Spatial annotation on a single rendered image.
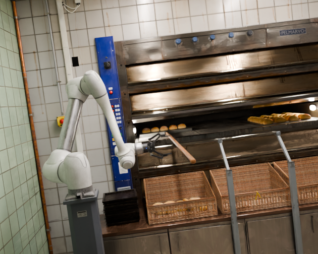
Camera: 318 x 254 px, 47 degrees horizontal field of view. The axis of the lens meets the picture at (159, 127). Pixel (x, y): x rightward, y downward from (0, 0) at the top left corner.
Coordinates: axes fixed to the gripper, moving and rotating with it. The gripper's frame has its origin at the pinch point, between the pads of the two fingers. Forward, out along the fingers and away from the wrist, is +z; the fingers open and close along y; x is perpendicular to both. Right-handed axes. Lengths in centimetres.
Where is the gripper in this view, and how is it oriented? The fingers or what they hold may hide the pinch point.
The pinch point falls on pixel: (169, 144)
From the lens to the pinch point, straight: 274.2
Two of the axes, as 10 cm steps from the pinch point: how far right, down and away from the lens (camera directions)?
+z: 9.9, -1.3, 0.5
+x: 0.6, 0.7, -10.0
